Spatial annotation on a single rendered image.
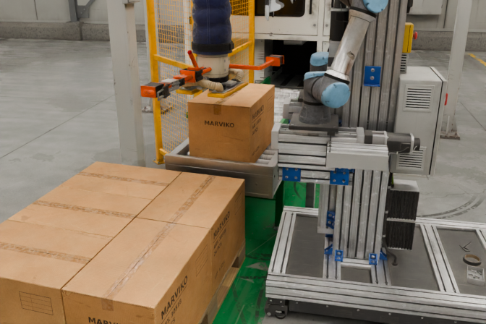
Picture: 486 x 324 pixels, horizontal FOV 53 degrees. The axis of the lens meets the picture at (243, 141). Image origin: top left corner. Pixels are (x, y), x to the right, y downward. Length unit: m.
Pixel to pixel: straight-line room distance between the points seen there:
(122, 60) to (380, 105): 2.14
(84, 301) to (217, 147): 1.34
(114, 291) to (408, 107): 1.52
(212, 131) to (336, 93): 1.09
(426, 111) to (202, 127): 1.31
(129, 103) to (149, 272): 2.08
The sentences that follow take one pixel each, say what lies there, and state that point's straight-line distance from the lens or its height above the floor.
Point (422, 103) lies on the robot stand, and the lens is 2.39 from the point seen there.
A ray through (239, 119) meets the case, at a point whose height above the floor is 0.87.
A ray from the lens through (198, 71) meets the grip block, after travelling 2.45.
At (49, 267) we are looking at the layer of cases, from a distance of 2.21.
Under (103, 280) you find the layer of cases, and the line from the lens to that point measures 2.07.
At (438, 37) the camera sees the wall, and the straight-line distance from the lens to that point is 11.66.
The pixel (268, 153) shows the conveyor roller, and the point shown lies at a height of 0.53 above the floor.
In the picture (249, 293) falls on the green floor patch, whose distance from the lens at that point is 2.82.
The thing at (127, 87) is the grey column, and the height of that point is 0.84.
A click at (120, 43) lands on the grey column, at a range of 3.84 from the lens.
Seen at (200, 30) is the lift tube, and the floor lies 1.40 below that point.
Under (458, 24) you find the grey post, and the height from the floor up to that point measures 1.18.
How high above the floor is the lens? 1.71
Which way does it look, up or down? 20 degrees down
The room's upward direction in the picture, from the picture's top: straight up
